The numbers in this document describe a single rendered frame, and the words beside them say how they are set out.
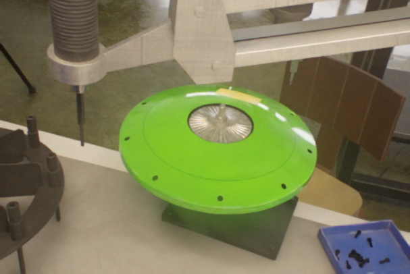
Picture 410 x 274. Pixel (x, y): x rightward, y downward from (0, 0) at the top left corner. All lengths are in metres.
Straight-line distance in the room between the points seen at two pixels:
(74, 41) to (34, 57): 2.70
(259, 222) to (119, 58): 0.53
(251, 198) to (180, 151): 0.13
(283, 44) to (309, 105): 1.10
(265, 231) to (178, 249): 0.15
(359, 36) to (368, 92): 0.97
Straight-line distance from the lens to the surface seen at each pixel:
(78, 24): 0.51
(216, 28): 0.51
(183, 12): 0.50
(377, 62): 2.06
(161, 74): 3.09
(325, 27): 0.57
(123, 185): 1.06
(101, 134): 2.67
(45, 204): 0.93
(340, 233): 1.04
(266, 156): 0.88
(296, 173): 0.89
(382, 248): 1.04
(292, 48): 0.54
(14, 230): 0.87
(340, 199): 1.55
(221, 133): 0.90
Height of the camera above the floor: 1.64
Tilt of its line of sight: 37 degrees down
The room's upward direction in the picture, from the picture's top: 7 degrees clockwise
